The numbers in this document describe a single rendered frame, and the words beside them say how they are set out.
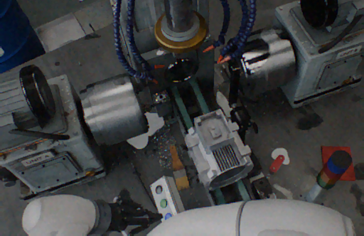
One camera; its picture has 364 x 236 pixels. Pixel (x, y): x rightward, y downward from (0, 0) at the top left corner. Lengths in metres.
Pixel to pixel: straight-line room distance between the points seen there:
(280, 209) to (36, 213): 0.54
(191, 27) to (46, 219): 0.74
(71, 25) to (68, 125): 1.49
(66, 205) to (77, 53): 1.22
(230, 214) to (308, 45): 0.96
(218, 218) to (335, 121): 1.17
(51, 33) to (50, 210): 1.99
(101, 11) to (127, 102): 1.45
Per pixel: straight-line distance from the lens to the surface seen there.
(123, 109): 1.40
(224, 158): 1.32
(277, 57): 1.51
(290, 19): 1.62
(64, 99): 1.46
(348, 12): 1.52
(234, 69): 1.32
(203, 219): 0.74
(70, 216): 0.96
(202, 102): 1.64
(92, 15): 2.76
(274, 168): 1.63
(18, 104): 1.30
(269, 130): 1.72
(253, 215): 0.69
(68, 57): 2.06
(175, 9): 1.21
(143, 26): 1.55
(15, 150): 1.42
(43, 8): 3.59
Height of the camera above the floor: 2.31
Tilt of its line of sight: 60 degrees down
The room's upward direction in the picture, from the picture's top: 6 degrees counter-clockwise
